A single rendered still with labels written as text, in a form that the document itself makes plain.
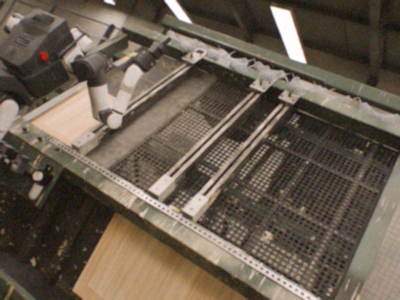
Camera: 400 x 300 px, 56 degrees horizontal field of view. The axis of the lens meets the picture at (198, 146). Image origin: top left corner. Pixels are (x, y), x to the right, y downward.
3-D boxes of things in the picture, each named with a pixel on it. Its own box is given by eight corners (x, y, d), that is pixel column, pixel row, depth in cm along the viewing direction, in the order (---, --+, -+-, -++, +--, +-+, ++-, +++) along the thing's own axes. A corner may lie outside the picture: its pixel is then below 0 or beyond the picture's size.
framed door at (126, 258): (74, 289, 203) (72, 290, 201) (125, 198, 207) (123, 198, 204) (216, 405, 167) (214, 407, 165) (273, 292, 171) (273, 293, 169)
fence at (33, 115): (23, 122, 222) (21, 117, 219) (133, 56, 280) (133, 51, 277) (28, 126, 220) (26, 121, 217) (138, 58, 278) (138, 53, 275)
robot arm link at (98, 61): (97, 89, 173) (92, 59, 167) (80, 88, 176) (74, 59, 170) (109, 81, 183) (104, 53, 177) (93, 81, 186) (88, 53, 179)
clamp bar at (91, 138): (71, 151, 206) (61, 116, 190) (196, 60, 278) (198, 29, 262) (83, 158, 202) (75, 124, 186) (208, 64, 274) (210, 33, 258)
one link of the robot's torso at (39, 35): (22, 68, 152) (84, 18, 167) (-27, 42, 165) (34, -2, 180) (53, 116, 176) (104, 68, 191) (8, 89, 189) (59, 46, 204)
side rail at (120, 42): (1, 114, 236) (-6, 100, 229) (123, 45, 303) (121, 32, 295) (6, 118, 234) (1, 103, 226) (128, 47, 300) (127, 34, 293)
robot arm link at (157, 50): (159, 41, 185) (142, 58, 185) (171, 55, 191) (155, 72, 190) (151, 38, 196) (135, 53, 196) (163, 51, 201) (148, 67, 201)
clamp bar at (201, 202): (178, 217, 177) (178, 183, 161) (288, 96, 249) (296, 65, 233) (196, 228, 173) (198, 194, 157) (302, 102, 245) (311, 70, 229)
